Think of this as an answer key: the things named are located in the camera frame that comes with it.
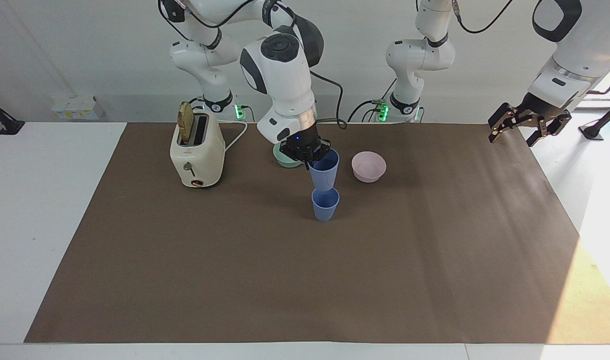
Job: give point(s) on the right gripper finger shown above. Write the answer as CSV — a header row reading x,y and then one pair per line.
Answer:
x,y
305,163
325,146

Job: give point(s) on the black stand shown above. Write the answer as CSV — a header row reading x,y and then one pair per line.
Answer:
x,y
2,122
602,122

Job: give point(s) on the toast slice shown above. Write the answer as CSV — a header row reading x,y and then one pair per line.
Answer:
x,y
186,122

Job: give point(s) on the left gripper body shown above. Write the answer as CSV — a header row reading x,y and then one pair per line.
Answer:
x,y
540,109

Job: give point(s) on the pink bowl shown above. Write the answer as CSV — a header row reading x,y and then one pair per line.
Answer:
x,y
369,167

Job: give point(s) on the white wall socket box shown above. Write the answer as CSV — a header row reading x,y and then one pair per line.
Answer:
x,y
77,107

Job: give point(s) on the mint green bowl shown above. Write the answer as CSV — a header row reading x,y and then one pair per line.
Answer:
x,y
280,159

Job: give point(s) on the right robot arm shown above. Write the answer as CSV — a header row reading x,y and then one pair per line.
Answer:
x,y
284,75

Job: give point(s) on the cream white toaster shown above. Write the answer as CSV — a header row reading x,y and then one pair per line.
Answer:
x,y
197,160

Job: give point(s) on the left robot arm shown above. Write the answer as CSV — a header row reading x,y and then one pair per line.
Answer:
x,y
420,55

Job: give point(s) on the blue ribbed cup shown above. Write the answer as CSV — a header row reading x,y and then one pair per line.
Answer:
x,y
325,207
325,172

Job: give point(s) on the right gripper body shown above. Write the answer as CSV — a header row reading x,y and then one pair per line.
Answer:
x,y
300,141

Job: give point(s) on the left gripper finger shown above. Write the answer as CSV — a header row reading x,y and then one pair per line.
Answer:
x,y
500,122
552,126

